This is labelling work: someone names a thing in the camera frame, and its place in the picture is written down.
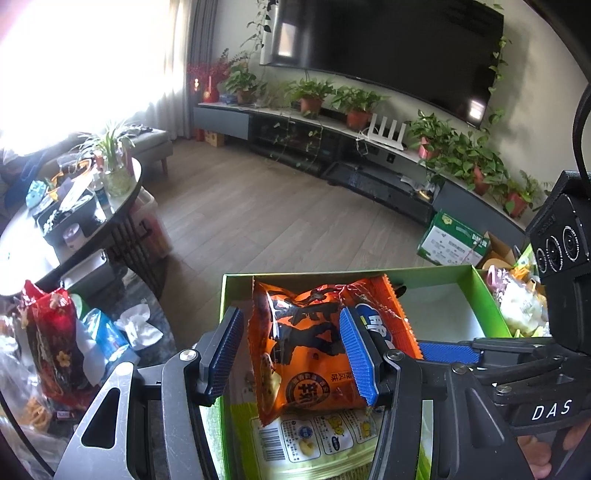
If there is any filled green tray box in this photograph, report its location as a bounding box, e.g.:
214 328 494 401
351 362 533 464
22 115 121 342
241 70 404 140
482 244 550 338

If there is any empty green tray box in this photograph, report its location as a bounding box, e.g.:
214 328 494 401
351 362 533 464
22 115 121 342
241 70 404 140
221 266 509 479

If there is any red gift bag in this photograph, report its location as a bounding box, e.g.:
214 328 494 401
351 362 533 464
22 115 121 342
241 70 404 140
19 280 96 411

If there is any green white carton box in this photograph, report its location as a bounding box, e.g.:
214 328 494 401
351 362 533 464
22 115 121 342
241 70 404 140
417 211 491 267

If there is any large wall television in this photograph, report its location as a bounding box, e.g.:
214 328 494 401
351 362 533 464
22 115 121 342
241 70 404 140
260 0 504 127

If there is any orange snack bag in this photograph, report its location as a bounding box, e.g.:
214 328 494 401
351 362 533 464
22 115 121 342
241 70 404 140
249 275 423 426

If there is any green snack bag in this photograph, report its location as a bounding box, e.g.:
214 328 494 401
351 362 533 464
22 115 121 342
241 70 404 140
229 403 382 479

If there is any person's right hand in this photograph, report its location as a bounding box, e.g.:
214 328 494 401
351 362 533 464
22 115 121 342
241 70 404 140
517 419 590 479

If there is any dark oval coffee table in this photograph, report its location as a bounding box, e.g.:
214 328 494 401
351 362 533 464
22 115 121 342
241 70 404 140
1 159 142 297

